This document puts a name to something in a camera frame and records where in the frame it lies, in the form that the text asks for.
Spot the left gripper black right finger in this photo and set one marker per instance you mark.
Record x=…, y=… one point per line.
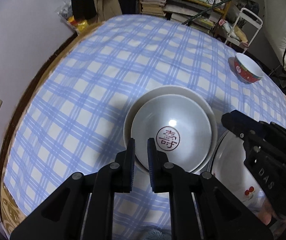
x=156, y=161

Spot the stack of books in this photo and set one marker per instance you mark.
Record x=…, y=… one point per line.
x=153, y=7

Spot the white bowl red emblem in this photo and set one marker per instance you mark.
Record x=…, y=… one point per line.
x=180, y=128

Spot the beige floral blanket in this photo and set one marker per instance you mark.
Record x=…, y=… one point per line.
x=11, y=215

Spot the green pole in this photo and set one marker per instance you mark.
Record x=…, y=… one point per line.
x=189, y=20

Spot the snack bags on floor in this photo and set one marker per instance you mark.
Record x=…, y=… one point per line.
x=66, y=15

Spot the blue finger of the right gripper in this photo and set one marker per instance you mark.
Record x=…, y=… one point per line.
x=239, y=124

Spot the plain white bowl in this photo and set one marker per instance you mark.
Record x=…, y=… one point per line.
x=168, y=89

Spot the blue plaid tablecloth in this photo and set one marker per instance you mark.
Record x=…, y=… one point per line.
x=74, y=122

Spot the white metal cart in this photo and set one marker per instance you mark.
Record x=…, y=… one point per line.
x=244, y=30

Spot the red patterned bowl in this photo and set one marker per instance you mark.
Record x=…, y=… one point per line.
x=247, y=69

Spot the person's right hand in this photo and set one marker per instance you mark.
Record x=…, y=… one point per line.
x=266, y=214

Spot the medium cherry plate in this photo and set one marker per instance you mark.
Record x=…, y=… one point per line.
x=227, y=165

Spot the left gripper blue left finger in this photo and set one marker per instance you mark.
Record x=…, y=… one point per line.
x=125, y=172

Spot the yellow wooden bookshelf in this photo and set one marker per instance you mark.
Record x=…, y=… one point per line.
x=180, y=10

